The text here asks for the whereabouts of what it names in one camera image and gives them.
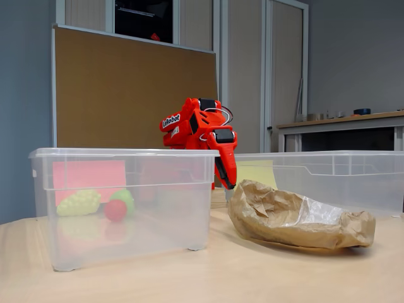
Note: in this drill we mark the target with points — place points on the grey shutter cabinet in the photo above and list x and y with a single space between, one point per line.
284 31

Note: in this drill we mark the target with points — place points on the red toy tomato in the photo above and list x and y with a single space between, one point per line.
115 211

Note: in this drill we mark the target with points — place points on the crumpled brown paper bag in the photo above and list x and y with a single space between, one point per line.
268 214

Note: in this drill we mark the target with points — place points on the blue tape roll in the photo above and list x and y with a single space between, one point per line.
362 111

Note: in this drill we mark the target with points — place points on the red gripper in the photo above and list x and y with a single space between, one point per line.
226 151

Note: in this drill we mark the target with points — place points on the clear plastic bin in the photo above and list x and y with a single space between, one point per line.
158 227
347 189

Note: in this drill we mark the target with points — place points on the grey tape roll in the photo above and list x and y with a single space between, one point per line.
315 116

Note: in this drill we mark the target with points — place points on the brown cork board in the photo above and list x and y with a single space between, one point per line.
110 94

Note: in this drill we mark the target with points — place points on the light green toy grapes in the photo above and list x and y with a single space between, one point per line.
79 203

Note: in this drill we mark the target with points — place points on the green toy apple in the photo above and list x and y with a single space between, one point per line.
126 197

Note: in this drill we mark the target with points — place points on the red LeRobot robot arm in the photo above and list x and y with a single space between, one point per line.
183 132

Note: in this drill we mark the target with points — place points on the wooden top side desk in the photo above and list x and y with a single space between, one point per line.
347 123

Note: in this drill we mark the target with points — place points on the yellow sticky note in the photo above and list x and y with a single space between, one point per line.
255 172

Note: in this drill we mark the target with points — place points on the pink sticky note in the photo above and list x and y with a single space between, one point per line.
88 176

